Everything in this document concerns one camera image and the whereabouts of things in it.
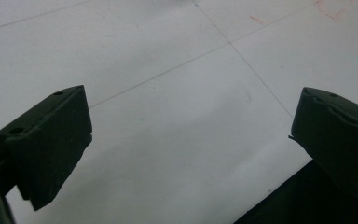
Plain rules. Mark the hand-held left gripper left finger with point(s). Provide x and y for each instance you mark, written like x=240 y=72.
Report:
x=49 y=146

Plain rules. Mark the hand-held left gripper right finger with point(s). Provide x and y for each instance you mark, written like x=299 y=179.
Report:
x=338 y=140

